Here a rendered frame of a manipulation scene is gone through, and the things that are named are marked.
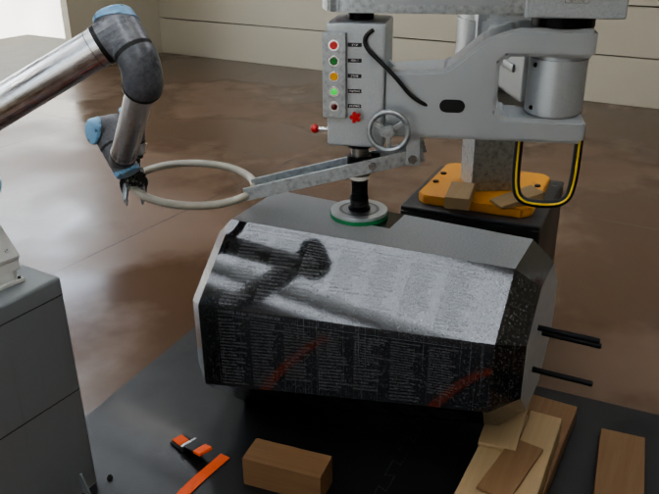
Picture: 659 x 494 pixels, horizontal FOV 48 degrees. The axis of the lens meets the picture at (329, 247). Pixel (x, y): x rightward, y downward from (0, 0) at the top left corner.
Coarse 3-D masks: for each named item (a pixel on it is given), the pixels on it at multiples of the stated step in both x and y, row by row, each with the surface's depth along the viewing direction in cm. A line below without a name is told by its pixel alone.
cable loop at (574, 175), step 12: (516, 144) 257; (576, 144) 253; (516, 156) 258; (576, 156) 254; (516, 168) 259; (576, 168) 255; (516, 180) 261; (576, 180) 258; (516, 192) 263; (528, 204) 264; (540, 204) 263; (552, 204) 262; (564, 204) 262
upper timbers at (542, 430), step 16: (528, 416) 273; (544, 416) 273; (528, 432) 264; (544, 432) 264; (480, 448) 257; (544, 448) 257; (480, 464) 250; (544, 464) 249; (464, 480) 243; (480, 480) 243; (528, 480) 242; (544, 480) 251
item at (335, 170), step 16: (336, 160) 278; (368, 160) 264; (384, 160) 263; (400, 160) 261; (416, 160) 257; (272, 176) 285; (288, 176) 284; (304, 176) 271; (320, 176) 270; (336, 176) 268; (352, 176) 267; (256, 192) 277; (272, 192) 276
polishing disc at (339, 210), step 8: (344, 200) 287; (336, 208) 279; (344, 208) 279; (376, 208) 279; (384, 208) 279; (336, 216) 273; (344, 216) 272; (352, 216) 272; (360, 216) 272; (368, 216) 272; (376, 216) 272; (384, 216) 274
